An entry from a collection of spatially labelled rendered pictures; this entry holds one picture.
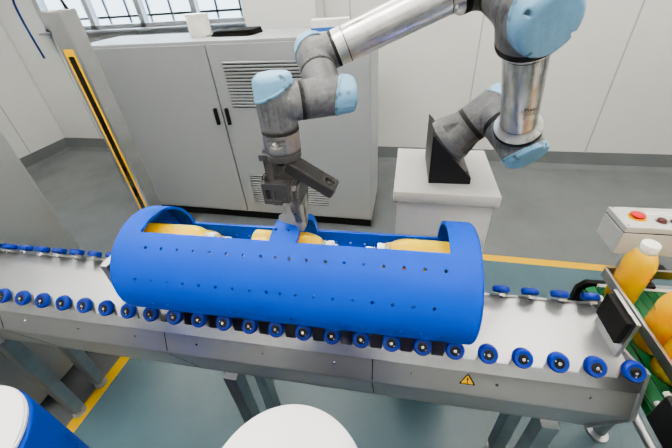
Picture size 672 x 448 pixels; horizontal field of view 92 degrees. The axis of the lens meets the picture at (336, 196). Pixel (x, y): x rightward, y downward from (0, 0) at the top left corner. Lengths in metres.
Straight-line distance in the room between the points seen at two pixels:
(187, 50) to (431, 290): 2.22
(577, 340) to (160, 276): 1.04
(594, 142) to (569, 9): 3.39
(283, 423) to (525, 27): 0.81
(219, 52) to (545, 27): 2.03
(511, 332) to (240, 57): 2.07
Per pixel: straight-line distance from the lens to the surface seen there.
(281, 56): 2.25
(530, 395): 1.02
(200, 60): 2.52
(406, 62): 3.41
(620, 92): 3.93
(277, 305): 0.79
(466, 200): 1.07
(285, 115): 0.62
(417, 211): 1.10
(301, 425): 0.74
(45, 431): 1.04
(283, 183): 0.69
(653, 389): 1.12
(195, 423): 2.01
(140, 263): 0.93
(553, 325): 1.08
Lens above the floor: 1.72
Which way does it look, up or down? 33 degrees down
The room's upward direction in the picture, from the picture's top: 4 degrees counter-clockwise
